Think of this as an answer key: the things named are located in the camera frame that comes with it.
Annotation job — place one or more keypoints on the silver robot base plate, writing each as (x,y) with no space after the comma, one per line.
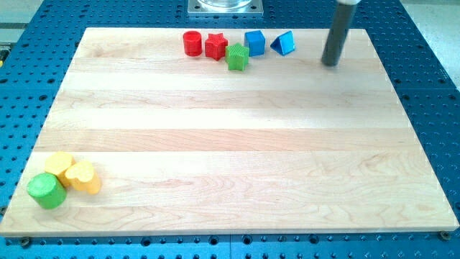
(227,7)

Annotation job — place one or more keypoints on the red star block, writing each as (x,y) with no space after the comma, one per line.
(215,46)

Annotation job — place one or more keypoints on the blue cube block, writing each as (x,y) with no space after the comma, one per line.
(255,41)

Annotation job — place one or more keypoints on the green star block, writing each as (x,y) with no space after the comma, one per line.
(237,57)

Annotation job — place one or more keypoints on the yellow hexagon block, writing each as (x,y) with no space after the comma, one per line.
(57,164)

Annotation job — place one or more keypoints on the green cylinder block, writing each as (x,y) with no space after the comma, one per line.
(46,190)

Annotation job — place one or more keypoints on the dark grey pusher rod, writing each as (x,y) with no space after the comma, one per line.
(341,22)

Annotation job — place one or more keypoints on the yellow heart block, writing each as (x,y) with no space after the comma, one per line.
(82,176)

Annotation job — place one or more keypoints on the red cylinder block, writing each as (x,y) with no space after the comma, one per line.
(192,42)

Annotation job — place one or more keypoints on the wooden board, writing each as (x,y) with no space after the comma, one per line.
(184,146)

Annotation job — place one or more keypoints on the blue triangle block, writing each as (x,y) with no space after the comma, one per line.
(284,44)

